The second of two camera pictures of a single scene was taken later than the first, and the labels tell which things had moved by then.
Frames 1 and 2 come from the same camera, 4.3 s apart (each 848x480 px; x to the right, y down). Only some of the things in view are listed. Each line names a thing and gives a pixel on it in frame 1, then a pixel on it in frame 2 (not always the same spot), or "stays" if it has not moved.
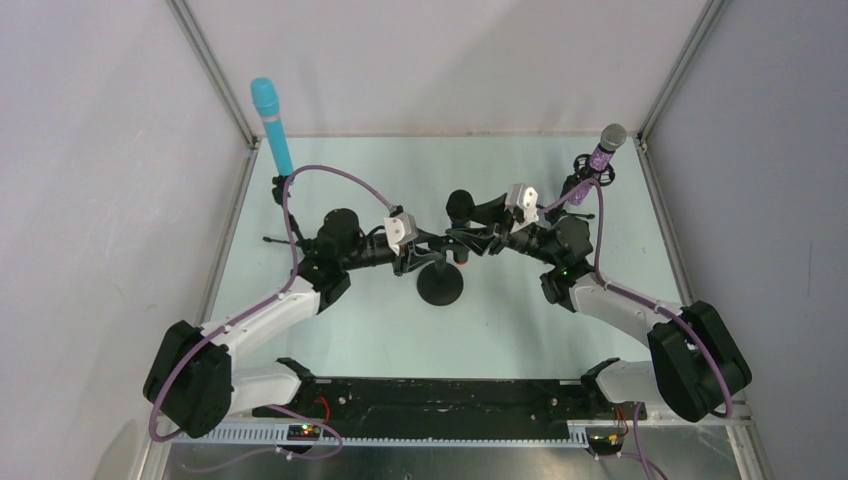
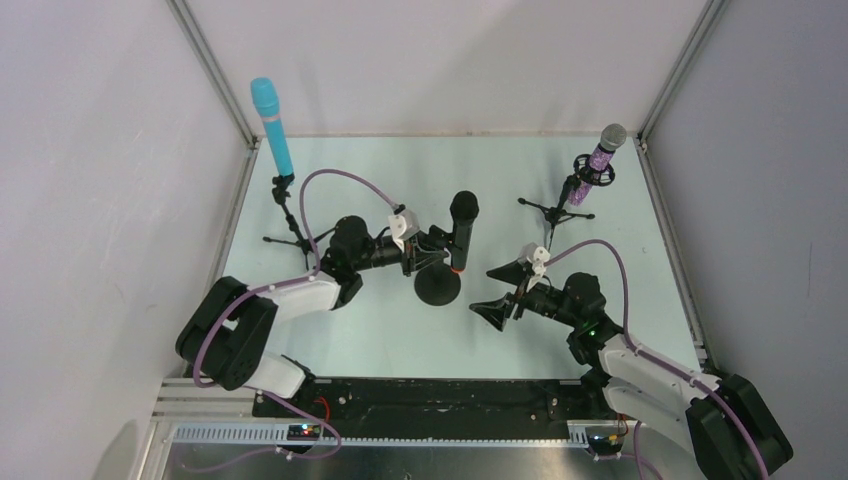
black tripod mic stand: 281,196 stays
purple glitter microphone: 612,137 stays
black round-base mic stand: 440,284 stays
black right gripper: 499,235 to 519,297
